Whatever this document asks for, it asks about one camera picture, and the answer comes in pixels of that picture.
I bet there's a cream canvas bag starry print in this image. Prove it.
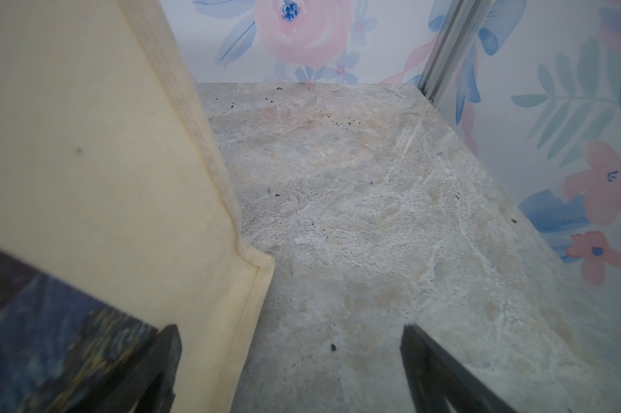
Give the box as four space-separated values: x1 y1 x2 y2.
0 1 274 412

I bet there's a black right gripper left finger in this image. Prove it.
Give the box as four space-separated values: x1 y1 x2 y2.
69 325 181 413

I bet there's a right aluminium corner post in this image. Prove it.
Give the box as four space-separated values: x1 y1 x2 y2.
417 0 493 107

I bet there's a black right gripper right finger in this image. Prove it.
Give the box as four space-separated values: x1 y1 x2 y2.
400 325 515 413

